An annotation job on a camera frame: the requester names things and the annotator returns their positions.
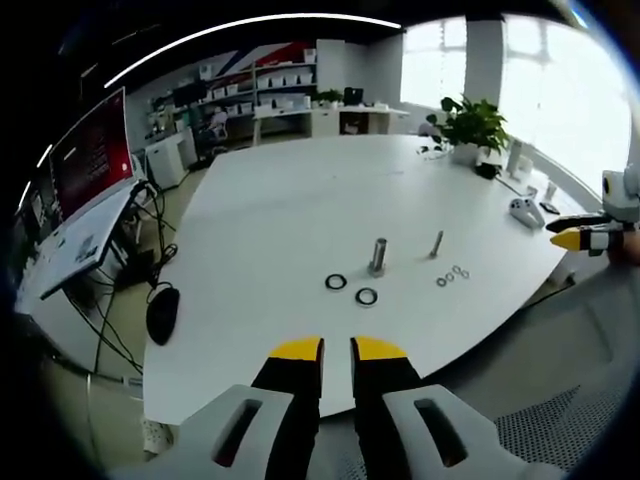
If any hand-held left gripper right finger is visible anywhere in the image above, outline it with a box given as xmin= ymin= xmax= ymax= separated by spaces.
xmin=349 ymin=335 xmax=506 ymax=480

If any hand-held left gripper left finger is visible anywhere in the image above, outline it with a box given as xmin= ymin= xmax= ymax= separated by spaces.
xmin=169 ymin=335 xmax=325 ymax=480

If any thick metal threaded stud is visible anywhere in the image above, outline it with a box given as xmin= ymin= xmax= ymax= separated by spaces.
xmin=367 ymin=237 xmax=391 ymax=278

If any thin metal threaded stud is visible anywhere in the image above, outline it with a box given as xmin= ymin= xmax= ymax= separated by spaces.
xmin=426 ymin=229 xmax=446 ymax=261

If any person's right hand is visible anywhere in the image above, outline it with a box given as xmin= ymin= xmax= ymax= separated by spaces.
xmin=606 ymin=232 xmax=640 ymax=265

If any white game controller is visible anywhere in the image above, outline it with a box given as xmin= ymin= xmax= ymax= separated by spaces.
xmin=508 ymin=196 xmax=547 ymax=230

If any white cup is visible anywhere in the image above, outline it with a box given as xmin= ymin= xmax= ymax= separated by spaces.
xmin=506 ymin=139 xmax=527 ymax=177

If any white power strip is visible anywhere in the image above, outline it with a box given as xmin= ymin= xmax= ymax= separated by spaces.
xmin=141 ymin=418 xmax=175 ymax=455

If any potted green plant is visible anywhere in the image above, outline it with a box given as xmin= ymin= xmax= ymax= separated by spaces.
xmin=426 ymin=94 xmax=511 ymax=166

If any black oval floor object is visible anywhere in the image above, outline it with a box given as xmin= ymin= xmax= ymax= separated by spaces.
xmin=146 ymin=284 xmax=181 ymax=347

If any grey mesh chair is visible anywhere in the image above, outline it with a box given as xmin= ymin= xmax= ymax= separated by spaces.
xmin=492 ymin=382 xmax=640 ymax=474

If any white side desk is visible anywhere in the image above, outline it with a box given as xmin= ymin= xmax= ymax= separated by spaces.
xmin=13 ymin=183 xmax=147 ymax=302

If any white cabinet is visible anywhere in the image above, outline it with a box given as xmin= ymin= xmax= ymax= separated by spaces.
xmin=144 ymin=130 xmax=195 ymax=191

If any white background desk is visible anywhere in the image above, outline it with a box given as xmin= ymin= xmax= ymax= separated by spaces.
xmin=251 ymin=102 xmax=412 ymax=147

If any small green plant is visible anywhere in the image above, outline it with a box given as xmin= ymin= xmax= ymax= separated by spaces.
xmin=310 ymin=88 xmax=345 ymax=110

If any computer monitor with red screen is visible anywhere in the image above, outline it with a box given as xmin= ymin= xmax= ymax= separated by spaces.
xmin=47 ymin=86 xmax=137 ymax=225

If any shelf with white boxes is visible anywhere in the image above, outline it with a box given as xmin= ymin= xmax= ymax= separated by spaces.
xmin=197 ymin=49 xmax=319 ymax=119

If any black cable bundle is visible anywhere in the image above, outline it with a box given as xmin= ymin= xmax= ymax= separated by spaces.
xmin=74 ymin=179 xmax=180 ymax=376

